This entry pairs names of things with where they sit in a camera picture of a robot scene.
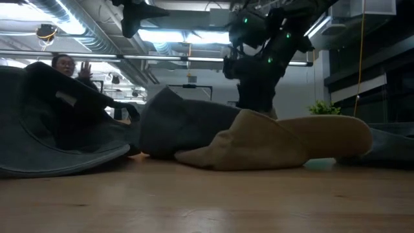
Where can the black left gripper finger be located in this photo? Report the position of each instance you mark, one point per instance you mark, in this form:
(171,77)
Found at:
(152,11)
(131,21)

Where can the beige cap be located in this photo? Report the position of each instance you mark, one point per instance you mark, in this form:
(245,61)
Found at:
(258,145)

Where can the grey denim cap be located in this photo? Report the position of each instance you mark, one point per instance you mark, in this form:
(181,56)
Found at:
(394,145)
(181,129)
(48,161)

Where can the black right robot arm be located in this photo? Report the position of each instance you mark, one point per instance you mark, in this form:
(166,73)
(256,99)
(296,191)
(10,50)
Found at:
(284,35)

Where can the bright ceiling light panel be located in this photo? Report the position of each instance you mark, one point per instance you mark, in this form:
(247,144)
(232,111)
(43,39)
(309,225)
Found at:
(318,27)
(168,36)

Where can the long ceiling tube light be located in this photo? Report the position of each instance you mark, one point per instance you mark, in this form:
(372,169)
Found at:
(152,57)

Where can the black ceiling spot lamp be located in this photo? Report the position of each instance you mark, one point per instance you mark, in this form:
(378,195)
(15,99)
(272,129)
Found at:
(115,80)

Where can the green potted plant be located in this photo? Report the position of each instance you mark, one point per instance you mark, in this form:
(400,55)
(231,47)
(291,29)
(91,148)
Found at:
(323,108)

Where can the small grey hanging sign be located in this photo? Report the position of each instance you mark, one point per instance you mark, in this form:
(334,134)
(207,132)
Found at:
(192,79)

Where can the person's hand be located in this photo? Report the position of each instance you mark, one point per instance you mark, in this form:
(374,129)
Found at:
(85,72)

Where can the grey ceiling box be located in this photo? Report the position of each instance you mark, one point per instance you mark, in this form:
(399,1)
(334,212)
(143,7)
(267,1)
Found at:
(220,17)

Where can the person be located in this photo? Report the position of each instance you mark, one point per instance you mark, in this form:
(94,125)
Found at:
(64,64)

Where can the corrugated silver ventilation duct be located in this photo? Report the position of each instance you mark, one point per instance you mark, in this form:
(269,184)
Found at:
(93,35)

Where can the black metal frame stand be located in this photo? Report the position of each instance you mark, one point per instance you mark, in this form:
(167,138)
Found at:
(189,86)

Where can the white rectangular duct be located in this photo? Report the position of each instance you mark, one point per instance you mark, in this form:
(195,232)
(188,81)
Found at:
(372,8)

